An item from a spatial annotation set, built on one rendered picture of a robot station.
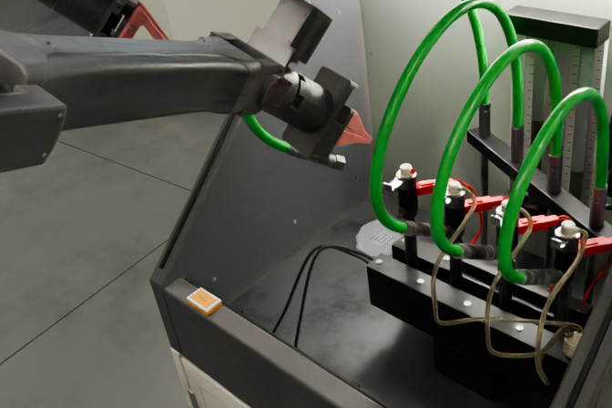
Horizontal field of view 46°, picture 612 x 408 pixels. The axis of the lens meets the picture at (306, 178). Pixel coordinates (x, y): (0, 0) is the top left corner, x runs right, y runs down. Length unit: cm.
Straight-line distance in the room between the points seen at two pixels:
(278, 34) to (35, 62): 37
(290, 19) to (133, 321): 199
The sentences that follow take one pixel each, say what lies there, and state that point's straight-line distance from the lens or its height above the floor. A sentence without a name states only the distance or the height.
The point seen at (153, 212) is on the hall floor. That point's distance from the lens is 316.
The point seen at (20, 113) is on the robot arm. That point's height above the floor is 154.
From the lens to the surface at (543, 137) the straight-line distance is 75.
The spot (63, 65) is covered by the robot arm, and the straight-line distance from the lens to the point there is 46.
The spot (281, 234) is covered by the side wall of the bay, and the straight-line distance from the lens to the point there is 134.
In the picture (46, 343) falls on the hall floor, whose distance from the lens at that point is 270.
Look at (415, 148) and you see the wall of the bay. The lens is 140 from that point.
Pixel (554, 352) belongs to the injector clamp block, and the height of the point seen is 98.
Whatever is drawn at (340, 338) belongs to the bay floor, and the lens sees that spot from 121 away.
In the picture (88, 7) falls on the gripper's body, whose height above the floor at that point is 144.
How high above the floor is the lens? 169
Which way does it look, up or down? 32 degrees down
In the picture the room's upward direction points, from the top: 9 degrees counter-clockwise
